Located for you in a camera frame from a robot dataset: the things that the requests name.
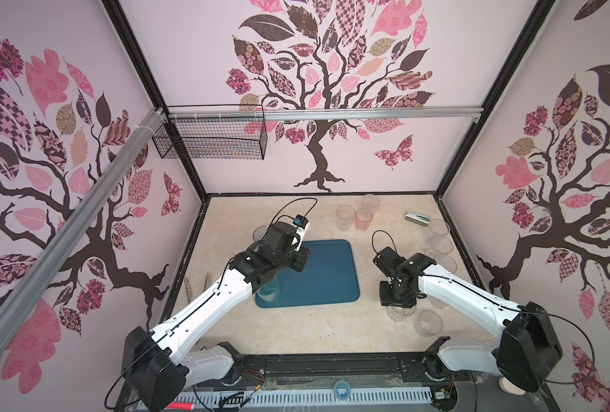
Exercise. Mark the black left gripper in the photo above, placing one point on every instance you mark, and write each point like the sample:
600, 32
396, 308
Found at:
302, 255

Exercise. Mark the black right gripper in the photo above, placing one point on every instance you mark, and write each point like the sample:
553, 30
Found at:
403, 301

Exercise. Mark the tall blue translucent cup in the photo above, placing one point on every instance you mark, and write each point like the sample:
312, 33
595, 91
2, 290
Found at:
260, 233

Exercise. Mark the green translucent cup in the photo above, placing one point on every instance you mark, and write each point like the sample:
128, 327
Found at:
269, 292

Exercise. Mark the dark teal plastic tray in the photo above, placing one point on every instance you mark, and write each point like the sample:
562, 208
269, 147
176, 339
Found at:
329, 277

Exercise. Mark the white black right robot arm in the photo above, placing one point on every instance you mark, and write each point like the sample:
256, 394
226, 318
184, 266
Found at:
524, 347

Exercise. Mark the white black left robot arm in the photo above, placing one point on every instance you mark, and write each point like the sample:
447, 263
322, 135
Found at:
158, 364

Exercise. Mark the clear glass front left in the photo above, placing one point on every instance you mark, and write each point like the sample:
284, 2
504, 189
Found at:
400, 314

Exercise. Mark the clear glass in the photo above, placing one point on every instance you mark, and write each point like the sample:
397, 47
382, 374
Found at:
400, 314
428, 323

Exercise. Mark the clear glass front right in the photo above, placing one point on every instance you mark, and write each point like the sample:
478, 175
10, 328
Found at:
428, 323

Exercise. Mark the clear cup right lower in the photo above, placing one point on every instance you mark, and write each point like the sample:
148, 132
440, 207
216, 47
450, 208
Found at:
447, 262

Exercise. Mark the clear cup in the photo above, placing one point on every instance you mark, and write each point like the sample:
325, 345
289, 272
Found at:
371, 202
447, 262
438, 245
345, 217
437, 227

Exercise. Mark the clear cup right middle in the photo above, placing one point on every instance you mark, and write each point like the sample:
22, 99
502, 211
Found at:
438, 245

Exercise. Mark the silver metal box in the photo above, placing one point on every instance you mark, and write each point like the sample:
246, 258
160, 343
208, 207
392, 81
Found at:
418, 218

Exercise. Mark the clear cup right top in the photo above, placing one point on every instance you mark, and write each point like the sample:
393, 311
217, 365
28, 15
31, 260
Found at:
437, 227

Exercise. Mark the wooden tongs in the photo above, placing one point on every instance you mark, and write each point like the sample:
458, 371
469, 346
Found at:
195, 288

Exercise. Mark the pink translucent cup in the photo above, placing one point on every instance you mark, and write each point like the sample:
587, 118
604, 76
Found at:
363, 219

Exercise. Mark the clear cup back centre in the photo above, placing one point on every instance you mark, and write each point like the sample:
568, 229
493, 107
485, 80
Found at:
371, 202

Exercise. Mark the clear cup back left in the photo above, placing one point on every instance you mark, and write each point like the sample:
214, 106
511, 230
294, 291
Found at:
345, 217

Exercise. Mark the blue tape roll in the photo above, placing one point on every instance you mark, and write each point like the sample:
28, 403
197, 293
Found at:
342, 390

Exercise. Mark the beige round disc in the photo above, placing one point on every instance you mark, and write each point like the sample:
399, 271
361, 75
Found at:
509, 388

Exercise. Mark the pink marker pen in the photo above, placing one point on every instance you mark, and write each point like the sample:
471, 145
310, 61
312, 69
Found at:
181, 406

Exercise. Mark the grey slotted cable duct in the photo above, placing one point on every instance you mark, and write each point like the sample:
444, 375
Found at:
206, 400

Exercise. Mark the black wire basket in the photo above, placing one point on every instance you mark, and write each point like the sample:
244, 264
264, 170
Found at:
213, 132

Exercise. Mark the aluminium rail left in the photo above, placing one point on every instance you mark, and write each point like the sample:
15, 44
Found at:
23, 298

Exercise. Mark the aluminium rail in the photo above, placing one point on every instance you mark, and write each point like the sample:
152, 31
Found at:
336, 113
23, 298

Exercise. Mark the aluminium rail back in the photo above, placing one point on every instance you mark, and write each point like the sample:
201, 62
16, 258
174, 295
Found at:
336, 113

